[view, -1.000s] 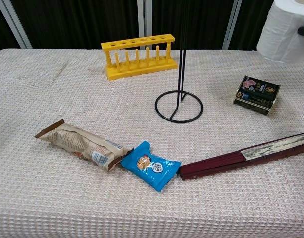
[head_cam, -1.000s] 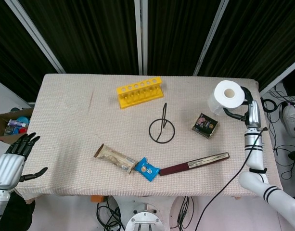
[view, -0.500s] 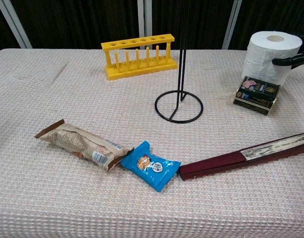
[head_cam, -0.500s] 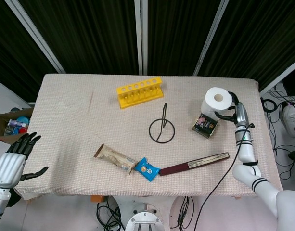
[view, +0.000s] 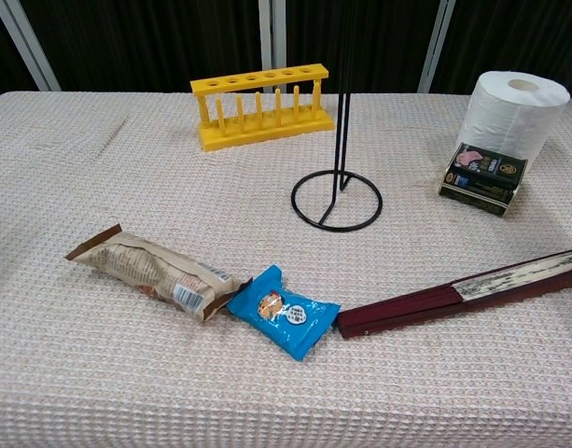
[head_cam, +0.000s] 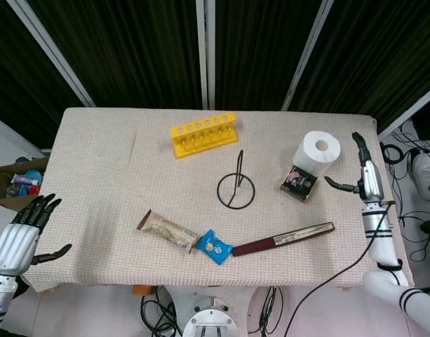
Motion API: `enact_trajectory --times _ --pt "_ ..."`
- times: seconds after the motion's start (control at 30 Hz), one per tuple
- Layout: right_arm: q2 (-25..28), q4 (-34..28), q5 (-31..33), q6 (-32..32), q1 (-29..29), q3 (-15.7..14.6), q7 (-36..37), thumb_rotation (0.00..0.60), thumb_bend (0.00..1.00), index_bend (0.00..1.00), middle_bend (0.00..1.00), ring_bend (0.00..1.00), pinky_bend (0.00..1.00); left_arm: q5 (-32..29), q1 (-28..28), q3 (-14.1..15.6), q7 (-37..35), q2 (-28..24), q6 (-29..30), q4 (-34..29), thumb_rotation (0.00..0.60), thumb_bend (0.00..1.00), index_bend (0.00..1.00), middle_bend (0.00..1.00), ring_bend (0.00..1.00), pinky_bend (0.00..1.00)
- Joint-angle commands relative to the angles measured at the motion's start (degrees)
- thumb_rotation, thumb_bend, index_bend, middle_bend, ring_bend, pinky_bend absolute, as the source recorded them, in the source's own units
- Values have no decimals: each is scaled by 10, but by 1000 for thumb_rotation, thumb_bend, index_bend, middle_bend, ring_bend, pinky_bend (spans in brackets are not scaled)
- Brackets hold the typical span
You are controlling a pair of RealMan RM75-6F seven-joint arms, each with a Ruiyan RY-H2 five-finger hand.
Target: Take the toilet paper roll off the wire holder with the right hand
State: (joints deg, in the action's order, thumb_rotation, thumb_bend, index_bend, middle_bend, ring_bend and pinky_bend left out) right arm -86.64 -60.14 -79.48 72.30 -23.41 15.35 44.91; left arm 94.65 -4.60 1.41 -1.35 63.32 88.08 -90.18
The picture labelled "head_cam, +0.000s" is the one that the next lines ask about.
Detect pink woven tablecloth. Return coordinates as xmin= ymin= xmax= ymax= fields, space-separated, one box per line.
xmin=17 ymin=107 xmax=415 ymax=293

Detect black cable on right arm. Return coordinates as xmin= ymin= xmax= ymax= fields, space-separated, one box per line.
xmin=282 ymin=201 xmax=394 ymax=337

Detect blue cookie packet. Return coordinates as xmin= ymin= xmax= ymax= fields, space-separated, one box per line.
xmin=194 ymin=229 xmax=234 ymax=265

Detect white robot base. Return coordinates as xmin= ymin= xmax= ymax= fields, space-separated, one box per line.
xmin=182 ymin=296 xmax=242 ymax=337

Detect dark square snack packet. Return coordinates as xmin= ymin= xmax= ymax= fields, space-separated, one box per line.
xmin=279 ymin=164 xmax=319 ymax=204

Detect beige snack bar wrapper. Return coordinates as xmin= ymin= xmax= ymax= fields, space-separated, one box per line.
xmin=136 ymin=209 xmax=199 ymax=255

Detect white tube in box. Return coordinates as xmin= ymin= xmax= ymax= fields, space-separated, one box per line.
xmin=10 ymin=175 xmax=43 ymax=187

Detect black floor cables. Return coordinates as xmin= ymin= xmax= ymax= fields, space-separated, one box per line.
xmin=379 ymin=121 xmax=430 ymax=263

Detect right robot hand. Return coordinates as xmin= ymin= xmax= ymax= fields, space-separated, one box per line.
xmin=323 ymin=131 xmax=387 ymax=204

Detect white shoe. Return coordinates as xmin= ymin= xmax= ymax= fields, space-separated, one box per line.
xmin=409 ymin=152 xmax=430 ymax=201

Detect white toilet paper roll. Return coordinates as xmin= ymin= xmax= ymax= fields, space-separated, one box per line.
xmin=293 ymin=131 xmax=342 ymax=176

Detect cardboard box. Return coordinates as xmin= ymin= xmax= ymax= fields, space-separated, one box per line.
xmin=0 ymin=157 xmax=50 ymax=211

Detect black wire paper roll holder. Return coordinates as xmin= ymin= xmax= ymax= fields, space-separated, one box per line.
xmin=216 ymin=150 xmax=256 ymax=211

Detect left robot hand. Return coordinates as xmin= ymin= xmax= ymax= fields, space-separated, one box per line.
xmin=0 ymin=193 xmax=73 ymax=278

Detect black cables under table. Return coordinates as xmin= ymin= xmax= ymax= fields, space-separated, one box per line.
xmin=140 ymin=286 xmax=183 ymax=337

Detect yellow test tube rack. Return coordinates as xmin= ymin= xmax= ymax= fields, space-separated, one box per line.
xmin=169 ymin=112 xmax=240 ymax=160

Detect maroon and silver bar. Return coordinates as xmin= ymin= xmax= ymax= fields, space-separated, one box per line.
xmin=231 ymin=221 xmax=337 ymax=258

